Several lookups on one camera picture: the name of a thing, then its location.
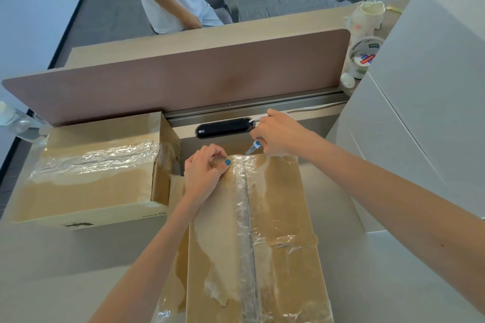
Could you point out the clear bottle white cap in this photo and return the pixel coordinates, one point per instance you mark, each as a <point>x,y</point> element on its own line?
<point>19,122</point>

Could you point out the small white round cap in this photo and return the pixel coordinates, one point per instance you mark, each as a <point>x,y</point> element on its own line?
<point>347,80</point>

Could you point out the small yellow packet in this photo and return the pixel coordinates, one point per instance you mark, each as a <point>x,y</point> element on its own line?
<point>394,8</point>

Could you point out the black desk power socket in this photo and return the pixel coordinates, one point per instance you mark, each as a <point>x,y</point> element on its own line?
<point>223,127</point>

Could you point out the person's left hand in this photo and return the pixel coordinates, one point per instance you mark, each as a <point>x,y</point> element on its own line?
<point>204,175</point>

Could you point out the brown cardboard box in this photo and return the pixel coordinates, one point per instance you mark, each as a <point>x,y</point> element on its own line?
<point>83,190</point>
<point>288,213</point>

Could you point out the mauve desk divider panel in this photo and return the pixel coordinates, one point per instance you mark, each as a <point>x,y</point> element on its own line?
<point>170,80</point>

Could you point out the person's right hand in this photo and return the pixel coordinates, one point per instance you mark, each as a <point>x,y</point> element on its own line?
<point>284,135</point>

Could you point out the white utility knife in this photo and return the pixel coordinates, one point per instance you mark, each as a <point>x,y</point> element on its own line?
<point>254,146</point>

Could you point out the person's right forearm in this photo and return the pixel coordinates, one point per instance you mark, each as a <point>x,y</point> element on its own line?
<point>398,198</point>

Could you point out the white plastic tub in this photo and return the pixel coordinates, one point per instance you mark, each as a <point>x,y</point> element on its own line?
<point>365,20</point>

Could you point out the person's left forearm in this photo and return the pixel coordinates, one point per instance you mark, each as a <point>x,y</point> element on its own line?
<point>144,266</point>

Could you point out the white tape roll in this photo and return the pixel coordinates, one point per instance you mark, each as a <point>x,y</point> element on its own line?
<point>360,63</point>

